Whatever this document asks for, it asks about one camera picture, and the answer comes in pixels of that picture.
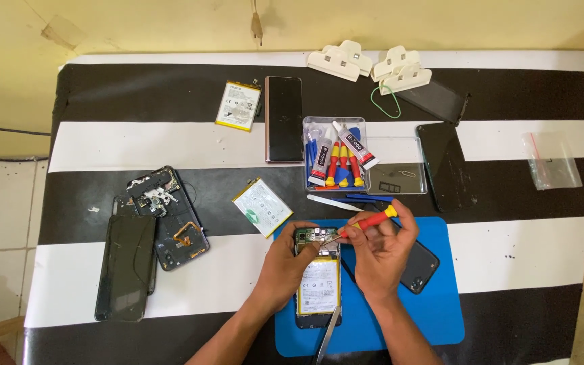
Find person's right hand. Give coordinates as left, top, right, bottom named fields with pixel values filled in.
left=337, top=199, right=420, bottom=306

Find person's left hand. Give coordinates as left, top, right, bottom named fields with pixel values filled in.
left=250, top=220, right=323, bottom=318

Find phone with battery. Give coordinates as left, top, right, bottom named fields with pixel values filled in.
left=293, top=226, right=343, bottom=329

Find red yellow precision screwdriver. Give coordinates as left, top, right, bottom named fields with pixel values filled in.
left=321, top=204, right=399, bottom=248

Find black phone back cover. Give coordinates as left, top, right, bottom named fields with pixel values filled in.
left=340, top=203, right=441, bottom=295

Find phone battery with green sticker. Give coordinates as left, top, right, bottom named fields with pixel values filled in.
left=231, top=177, right=294, bottom=239

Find blue work mat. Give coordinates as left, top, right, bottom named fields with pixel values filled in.
left=273, top=217, right=466, bottom=358

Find blue plastic pry stick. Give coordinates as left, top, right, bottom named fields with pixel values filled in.
left=331, top=194, right=394, bottom=204

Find metal tweezers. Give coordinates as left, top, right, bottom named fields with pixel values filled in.
left=312, top=306, right=342, bottom=365

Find white plastic spudger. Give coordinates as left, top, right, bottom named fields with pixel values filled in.
left=306, top=194, right=367, bottom=213

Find clear plastic box lid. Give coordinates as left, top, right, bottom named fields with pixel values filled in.
left=365, top=136, right=428, bottom=196

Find black phone with dark screen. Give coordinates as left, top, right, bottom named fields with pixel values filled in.
left=416, top=122, right=478, bottom=213

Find black white striped table cover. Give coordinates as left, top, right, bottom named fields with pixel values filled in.
left=23, top=50, right=584, bottom=365

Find white glue tube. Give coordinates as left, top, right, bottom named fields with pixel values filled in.
left=331, top=120, right=381, bottom=171
left=307, top=128, right=335, bottom=187

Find bunch of blue pry tools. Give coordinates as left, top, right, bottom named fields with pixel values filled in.
left=304, top=127, right=323, bottom=175

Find black phone with bronze edge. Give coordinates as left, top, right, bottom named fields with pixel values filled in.
left=265, top=76, right=305, bottom=164

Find clear plastic tool box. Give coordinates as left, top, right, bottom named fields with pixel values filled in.
left=302, top=116, right=370, bottom=193

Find cracked black phone screen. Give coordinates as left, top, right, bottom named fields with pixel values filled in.
left=94, top=213, right=157, bottom=323

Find green rubber band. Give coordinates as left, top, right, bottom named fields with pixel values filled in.
left=370, top=84, right=403, bottom=120

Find white yellow-edged phone battery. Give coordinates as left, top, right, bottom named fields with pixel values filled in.
left=215, top=79, right=263, bottom=133

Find black phone display panel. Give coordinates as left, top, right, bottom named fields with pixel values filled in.
left=395, top=78, right=471, bottom=127

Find white plastic clamp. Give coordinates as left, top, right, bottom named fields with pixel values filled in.
left=306, top=48, right=362, bottom=83
left=379, top=63, right=433, bottom=96
left=370, top=45, right=421, bottom=83
left=322, top=40, right=374, bottom=77

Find clear plastic zip bag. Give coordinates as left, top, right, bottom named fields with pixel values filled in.
left=520, top=131, right=584, bottom=191

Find brown hanging strip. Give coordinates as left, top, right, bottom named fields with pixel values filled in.
left=250, top=0, right=264, bottom=47

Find disassembled black phone frame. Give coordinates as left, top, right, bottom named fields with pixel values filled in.
left=126, top=165, right=211, bottom=272

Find black wall cable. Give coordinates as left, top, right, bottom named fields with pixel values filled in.
left=0, top=121, right=52, bottom=137

